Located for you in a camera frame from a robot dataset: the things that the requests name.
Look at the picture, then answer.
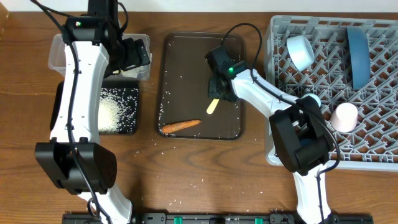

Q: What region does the yellow plastic spoon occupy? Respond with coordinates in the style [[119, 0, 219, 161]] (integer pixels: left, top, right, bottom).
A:
[[206, 98, 219, 114]]

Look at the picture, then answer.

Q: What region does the orange carrot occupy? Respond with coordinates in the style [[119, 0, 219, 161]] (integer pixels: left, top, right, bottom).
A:
[[161, 119, 201, 134]]

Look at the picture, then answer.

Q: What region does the light blue rice bowl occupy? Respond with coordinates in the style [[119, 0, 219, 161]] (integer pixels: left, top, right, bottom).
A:
[[286, 35, 315, 71]]

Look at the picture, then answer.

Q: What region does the light blue plastic cup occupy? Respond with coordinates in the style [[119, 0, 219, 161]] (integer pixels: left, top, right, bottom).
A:
[[301, 93, 322, 107]]

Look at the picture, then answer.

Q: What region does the pink plastic cup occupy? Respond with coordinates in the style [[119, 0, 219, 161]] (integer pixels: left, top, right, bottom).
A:
[[330, 103, 358, 133]]

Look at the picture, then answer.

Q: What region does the dark blue plate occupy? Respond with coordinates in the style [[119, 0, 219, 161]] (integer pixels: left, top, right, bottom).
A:
[[346, 26, 371, 90]]

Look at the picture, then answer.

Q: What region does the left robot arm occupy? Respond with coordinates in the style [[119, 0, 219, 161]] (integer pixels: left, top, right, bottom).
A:
[[35, 0, 151, 223]]

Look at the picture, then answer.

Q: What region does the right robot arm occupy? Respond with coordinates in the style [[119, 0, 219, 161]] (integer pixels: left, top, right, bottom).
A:
[[205, 45, 333, 223]]

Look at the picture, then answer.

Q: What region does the clear plastic waste bin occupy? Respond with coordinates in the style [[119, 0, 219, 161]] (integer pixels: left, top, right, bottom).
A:
[[48, 34, 152, 82]]

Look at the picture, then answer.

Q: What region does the grey dishwasher rack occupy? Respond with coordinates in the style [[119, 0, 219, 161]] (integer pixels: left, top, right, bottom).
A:
[[264, 16, 397, 172]]

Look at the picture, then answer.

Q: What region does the dark brown serving tray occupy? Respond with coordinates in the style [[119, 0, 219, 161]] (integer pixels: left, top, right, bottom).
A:
[[155, 32, 246, 141]]

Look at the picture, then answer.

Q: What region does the pile of white rice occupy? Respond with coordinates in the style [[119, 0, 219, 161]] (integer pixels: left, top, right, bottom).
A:
[[98, 88, 138, 134]]

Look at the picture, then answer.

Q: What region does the black rectangular tray bin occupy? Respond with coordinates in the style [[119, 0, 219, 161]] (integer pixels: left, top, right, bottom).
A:
[[49, 80, 141, 135]]

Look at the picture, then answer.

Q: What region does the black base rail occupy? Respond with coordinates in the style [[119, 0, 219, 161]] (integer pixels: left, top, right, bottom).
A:
[[61, 212, 374, 224]]

